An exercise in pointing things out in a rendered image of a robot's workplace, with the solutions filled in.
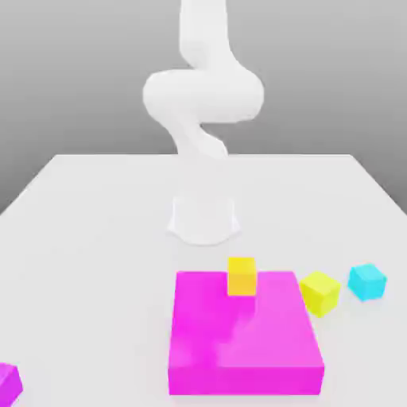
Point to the small orange cube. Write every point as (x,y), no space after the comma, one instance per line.
(241,276)

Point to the small purple cube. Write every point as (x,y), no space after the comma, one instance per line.
(8,383)

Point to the large magenta box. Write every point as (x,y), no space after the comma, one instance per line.
(244,343)

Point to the small cyan cube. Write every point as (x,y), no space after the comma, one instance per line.
(367,281)

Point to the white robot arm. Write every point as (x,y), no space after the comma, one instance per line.
(203,92)

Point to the small yellow cube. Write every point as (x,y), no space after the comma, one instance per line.
(319,294)

